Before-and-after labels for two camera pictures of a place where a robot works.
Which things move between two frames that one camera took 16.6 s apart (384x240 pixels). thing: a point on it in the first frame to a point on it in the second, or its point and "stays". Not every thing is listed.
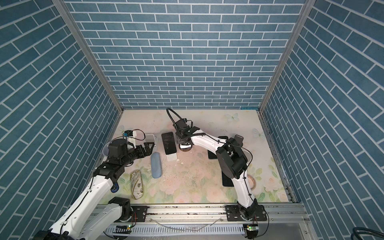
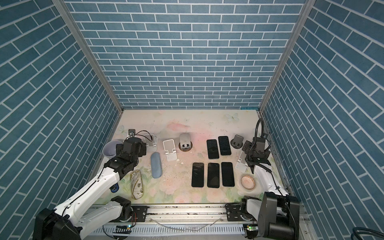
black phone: (226, 181) stays
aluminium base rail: (194, 214) stays
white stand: (150, 138) stays
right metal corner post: (308, 5) stays
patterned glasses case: (136, 181) stays
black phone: (169, 142) to (198, 174)
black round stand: (239, 139) stays
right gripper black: (178, 138) to (248, 144)
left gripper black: (148, 151) to (142, 149)
